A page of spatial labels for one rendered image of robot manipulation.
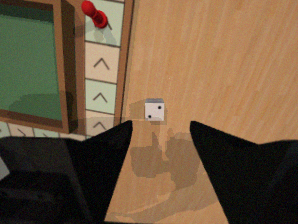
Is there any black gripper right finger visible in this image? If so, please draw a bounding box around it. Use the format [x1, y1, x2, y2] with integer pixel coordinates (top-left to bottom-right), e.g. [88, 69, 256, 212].
[190, 121, 298, 224]

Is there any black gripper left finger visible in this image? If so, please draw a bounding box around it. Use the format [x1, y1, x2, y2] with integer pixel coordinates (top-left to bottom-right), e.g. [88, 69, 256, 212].
[0, 120, 133, 221]

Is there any red pawn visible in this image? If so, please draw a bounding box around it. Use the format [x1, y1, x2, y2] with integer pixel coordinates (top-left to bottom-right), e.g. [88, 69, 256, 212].
[81, 1, 108, 28]

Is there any grey die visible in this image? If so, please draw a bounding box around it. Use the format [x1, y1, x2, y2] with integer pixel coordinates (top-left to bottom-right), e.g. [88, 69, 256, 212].
[145, 99, 164, 121]

